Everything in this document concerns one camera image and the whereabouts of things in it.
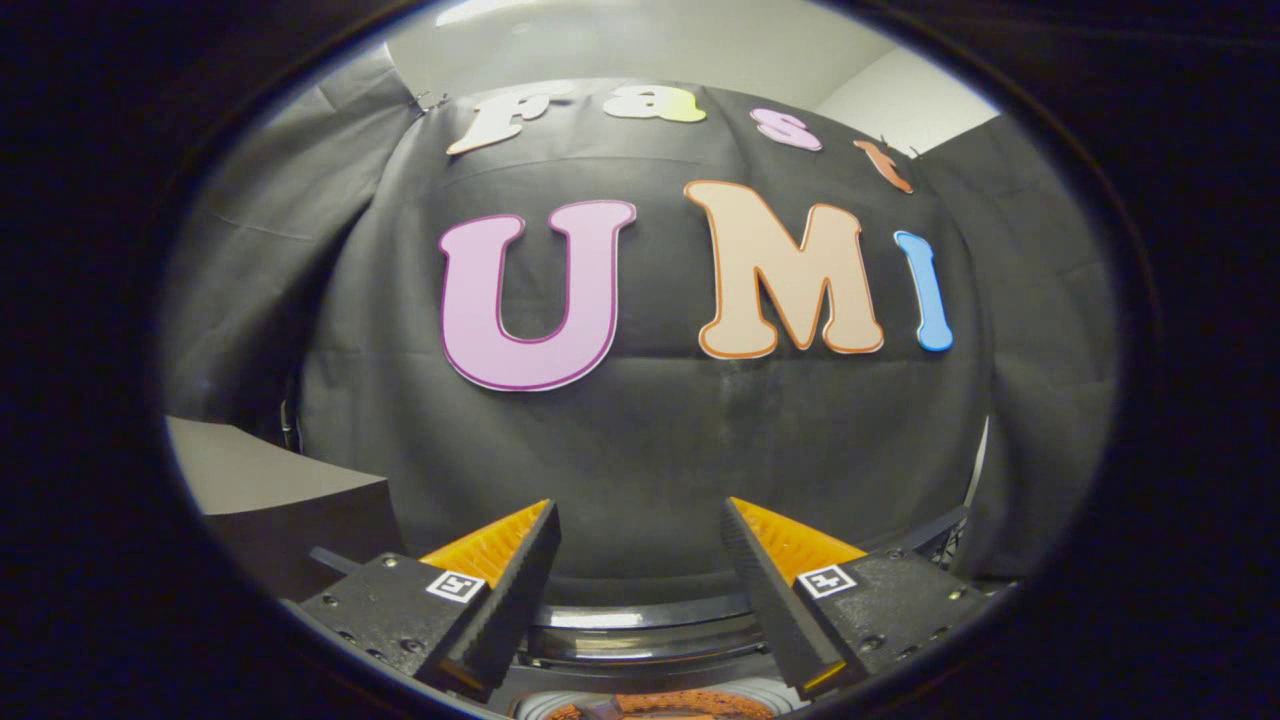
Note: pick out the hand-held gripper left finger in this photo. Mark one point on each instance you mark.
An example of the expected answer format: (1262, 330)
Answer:
(515, 600)

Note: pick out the grey washing machine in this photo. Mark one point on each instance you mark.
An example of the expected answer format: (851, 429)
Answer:
(535, 708)

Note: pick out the dark cabinet with white doors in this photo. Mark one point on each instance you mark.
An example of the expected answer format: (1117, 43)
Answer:
(260, 470)

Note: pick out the orange button shirt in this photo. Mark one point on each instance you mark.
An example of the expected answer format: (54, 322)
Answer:
(680, 706)

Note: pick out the backdrop stand pole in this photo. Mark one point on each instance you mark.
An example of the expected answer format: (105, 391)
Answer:
(291, 425)
(977, 460)

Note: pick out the black backdrop cloth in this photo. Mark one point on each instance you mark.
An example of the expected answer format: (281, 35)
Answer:
(640, 440)

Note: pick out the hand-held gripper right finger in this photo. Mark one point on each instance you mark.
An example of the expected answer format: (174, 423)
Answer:
(770, 600)

